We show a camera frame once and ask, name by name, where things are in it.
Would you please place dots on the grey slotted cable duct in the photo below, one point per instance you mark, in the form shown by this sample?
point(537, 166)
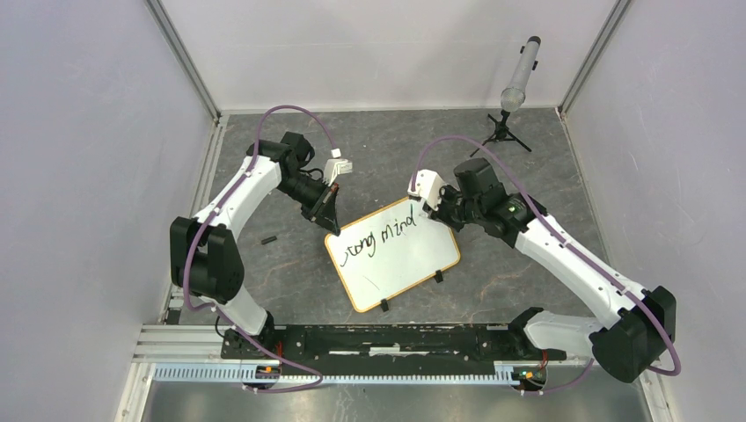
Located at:
point(250, 374)

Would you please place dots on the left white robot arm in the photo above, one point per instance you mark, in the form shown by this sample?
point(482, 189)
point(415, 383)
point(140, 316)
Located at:
point(204, 255)

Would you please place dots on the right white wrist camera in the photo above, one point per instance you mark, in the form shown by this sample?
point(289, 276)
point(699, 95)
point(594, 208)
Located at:
point(426, 186)

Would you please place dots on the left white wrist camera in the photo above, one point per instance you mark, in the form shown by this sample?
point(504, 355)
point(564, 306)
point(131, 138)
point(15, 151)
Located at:
point(336, 166)

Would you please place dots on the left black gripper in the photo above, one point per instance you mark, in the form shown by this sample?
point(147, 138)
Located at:
point(326, 202)

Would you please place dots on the yellow framed whiteboard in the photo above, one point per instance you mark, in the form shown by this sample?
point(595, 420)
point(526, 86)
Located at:
point(388, 252)

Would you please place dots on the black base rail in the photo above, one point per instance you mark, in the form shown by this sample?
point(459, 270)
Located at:
point(403, 349)

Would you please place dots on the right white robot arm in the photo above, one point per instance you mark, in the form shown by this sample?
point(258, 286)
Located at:
point(631, 326)

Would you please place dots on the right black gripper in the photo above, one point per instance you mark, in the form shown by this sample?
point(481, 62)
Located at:
point(440, 214)

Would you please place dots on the black microphone tripod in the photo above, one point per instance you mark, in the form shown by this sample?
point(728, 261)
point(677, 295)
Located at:
point(502, 132)

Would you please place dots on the silver microphone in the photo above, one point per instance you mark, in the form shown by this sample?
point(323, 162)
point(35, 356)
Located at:
point(514, 94)

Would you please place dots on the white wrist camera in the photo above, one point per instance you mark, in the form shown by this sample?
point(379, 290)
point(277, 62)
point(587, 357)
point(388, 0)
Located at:
point(426, 186)
point(336, 166)

